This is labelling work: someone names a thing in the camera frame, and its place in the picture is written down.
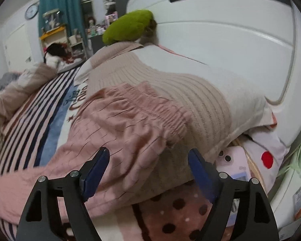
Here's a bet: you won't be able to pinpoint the striped plush bed blanket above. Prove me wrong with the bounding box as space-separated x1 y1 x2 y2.
0 66 241 241

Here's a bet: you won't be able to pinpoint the pink checked pants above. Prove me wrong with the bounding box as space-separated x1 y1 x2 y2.
0 82 192 224

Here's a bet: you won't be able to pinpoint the white bed headboard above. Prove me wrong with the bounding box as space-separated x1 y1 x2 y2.
127 0 301 147

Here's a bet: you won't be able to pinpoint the pink phone on bed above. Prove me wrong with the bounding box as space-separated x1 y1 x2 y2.
215 145 253 228

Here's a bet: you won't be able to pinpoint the white door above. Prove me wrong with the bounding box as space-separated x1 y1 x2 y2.
5 25 33 72

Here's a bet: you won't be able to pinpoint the teal curtain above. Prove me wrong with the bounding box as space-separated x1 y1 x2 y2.
38 0 87 46

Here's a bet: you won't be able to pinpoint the yellow white shelf cabinet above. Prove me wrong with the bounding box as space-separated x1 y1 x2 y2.
40 25 68 49

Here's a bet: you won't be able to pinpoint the round wall clock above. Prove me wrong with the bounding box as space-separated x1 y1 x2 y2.
24 3 39 20

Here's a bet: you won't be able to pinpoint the crumpled beige grey duvet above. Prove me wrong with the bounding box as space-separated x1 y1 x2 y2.
0 63 57 128

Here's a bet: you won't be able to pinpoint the glass display case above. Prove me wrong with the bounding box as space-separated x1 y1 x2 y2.
42 8 61 32

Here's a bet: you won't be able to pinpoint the mannequin head with wig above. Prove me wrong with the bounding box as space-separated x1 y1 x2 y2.
88 16 96 35

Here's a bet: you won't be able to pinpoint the beige striped pillow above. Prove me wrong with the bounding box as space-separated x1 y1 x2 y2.
85 45 276 201

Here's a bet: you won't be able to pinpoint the green plush toy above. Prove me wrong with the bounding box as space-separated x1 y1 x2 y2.
102 9 157 46

